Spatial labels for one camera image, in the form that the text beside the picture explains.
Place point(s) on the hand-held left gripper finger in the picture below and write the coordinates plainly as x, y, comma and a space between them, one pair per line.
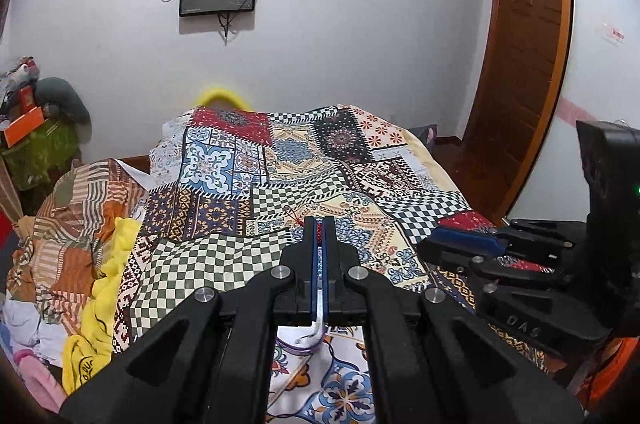
314, 254
326, 254

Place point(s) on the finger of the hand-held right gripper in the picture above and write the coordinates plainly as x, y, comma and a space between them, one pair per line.
540, 309
465, 240

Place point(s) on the patchwork printed blanket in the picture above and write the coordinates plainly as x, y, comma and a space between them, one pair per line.
280, 184

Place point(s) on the orange cloth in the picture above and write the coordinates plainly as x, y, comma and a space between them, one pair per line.
607, 366

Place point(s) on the brown wooden door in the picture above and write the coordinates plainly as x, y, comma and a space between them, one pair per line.
520, 49

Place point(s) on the yellow pillow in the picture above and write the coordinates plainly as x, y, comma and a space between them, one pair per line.
222, 97

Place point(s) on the yellow cloth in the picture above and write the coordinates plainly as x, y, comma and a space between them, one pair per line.
107, 299

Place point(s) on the orange striped blanket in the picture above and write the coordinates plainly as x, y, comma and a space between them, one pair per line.
75, 229

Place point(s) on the white clothes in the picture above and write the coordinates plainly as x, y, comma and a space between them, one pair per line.
32, 326

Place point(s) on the green cloth cover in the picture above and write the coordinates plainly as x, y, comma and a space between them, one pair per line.
37, 154

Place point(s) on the pink cloth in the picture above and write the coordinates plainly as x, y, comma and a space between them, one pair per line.
37, 379

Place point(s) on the orange box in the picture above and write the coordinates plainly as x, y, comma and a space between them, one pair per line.
22, 124

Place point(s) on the white wall sticker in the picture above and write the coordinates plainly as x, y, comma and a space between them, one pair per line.
613, 34

